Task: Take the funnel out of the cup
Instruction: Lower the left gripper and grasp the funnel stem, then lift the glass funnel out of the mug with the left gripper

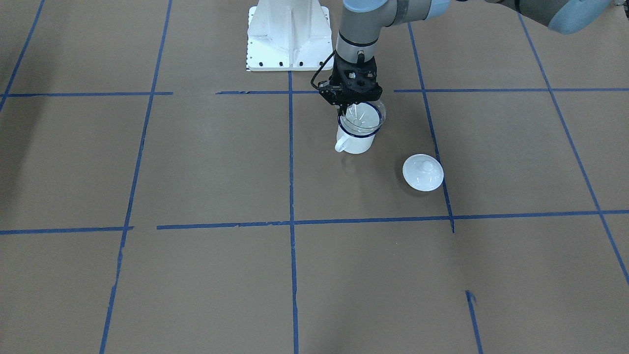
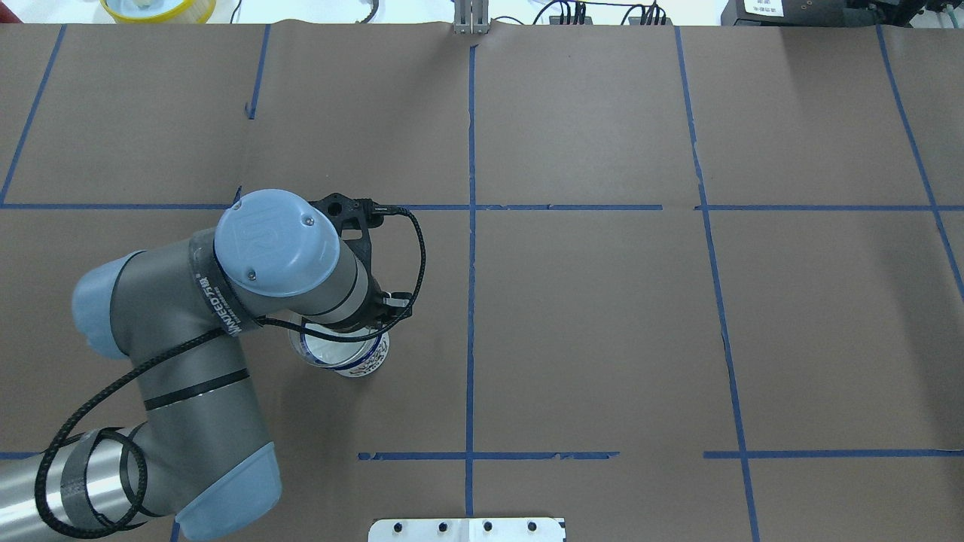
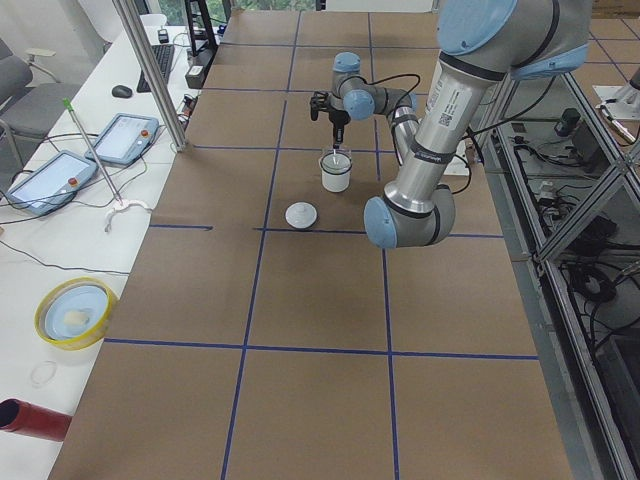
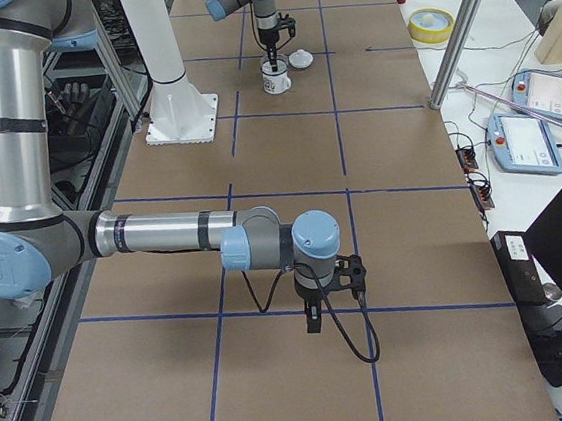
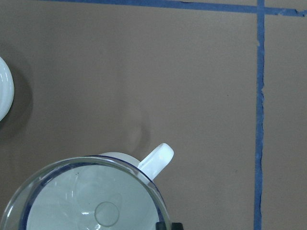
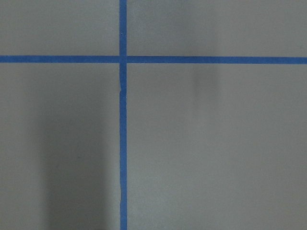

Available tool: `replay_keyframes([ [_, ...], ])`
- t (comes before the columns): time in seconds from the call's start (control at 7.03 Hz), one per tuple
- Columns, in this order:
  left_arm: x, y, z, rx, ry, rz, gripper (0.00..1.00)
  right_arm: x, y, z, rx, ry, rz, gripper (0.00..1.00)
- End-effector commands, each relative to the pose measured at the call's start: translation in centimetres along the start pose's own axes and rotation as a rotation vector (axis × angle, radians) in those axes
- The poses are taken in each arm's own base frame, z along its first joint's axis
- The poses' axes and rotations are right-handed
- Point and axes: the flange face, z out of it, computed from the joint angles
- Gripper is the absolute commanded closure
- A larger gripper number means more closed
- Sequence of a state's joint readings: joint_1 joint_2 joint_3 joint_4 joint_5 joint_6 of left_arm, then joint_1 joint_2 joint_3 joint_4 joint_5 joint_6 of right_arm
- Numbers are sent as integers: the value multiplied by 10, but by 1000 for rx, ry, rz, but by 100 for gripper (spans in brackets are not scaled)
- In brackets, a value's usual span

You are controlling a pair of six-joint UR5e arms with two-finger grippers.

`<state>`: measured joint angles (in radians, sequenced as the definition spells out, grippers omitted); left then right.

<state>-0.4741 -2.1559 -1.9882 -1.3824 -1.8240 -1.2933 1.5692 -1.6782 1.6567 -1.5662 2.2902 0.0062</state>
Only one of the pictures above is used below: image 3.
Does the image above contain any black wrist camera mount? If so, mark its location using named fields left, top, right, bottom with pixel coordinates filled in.
left=309, top=91, right=331, bottom=121

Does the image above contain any yellow tape roll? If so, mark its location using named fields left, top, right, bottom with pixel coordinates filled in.
left=34, top=277, right=119, bottom=351

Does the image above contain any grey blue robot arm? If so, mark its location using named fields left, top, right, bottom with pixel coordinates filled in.
left=325, top=1, right=593, bottom=249

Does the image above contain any grey office chair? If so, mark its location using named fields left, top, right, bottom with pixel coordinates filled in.
left=1, top=41, right=81, bottom=166

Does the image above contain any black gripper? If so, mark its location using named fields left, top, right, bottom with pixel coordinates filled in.
left=328, top=107, right=350, bottom=149

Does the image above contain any black computer mouse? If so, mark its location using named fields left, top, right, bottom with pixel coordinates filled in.
left=111, top=85, right=133, bottom=99

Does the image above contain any white curved clamp piece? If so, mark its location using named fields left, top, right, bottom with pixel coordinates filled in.
left=104, top=199, right=152, bottom=233

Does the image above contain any red cylinder tube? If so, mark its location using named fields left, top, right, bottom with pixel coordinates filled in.
left=1, top=399, right=72, bottom=442

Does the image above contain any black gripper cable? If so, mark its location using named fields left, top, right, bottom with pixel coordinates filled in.
left=364, top=73, right=422, bottom=96

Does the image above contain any blue teach pendant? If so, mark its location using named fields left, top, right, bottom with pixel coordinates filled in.
left=92, top=113, right=160, bottom=166
left=6, top=150, right=97, bottom=216

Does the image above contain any black keyboard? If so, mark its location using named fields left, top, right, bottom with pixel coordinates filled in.
left=135, top=43, right=176, bottom=94

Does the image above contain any metal rod green tip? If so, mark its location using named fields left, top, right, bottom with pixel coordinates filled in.
left=62, top=97, right=122, bottom=209

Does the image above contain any black box device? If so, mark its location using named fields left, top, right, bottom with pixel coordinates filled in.
left=185, top=65, right=206, bottom=90

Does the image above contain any near blue teach pendant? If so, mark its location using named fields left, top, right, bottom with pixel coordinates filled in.
left=6, top=150, right=97, bottom=216

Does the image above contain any white ceramic lid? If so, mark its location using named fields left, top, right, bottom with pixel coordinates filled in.
left=285, top=201, right=318, bottom=230

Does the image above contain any far blue teach pendant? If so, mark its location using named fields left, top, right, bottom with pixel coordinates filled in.
left=92, top=113, right=160, bottom=166

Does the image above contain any white enamel mug blue rim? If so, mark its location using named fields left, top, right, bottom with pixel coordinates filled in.
left=320, top=168, right=351, bottom=193

